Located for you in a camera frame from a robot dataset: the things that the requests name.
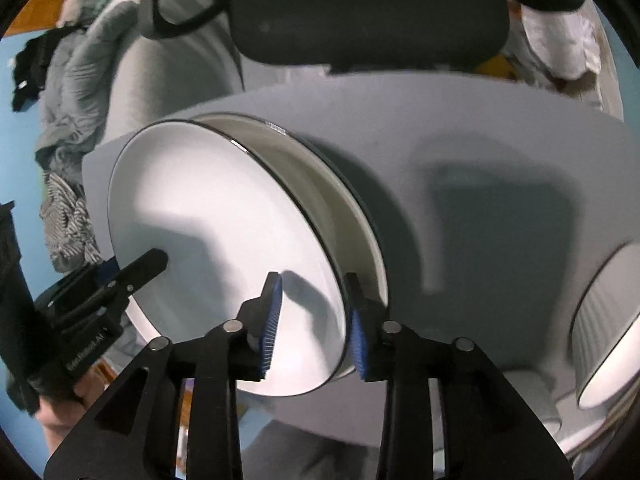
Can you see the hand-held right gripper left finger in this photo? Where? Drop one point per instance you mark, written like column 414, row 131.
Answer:
column 270, row 325

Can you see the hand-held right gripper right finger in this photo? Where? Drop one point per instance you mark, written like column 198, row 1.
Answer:
column 359, row 345

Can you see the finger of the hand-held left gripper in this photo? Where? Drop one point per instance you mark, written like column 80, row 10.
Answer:
column 145, row 265
column 107, row 270

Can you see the white deep plate black rim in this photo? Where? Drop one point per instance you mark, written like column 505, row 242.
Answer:
column 320, row 195

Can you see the person's left hand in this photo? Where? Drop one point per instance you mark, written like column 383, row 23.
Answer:
column 65, row 415

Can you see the grey striped cloth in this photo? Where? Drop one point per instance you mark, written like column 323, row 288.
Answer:
column 65, row 220

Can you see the light grey bed cover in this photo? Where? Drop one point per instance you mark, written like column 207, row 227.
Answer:
column 185, row 85

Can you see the grey quilted blanket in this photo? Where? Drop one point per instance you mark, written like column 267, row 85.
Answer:
column 85, row 75

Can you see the black clothes pile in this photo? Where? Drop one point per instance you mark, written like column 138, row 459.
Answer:
column 30, row 75

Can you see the white ribbed bowl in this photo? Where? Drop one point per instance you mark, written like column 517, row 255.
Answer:
column 605, row 320

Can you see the black office chair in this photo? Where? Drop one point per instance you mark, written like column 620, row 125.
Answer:
column 370, row 10

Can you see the white plastic bag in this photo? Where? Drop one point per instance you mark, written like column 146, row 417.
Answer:
column 560, row 45

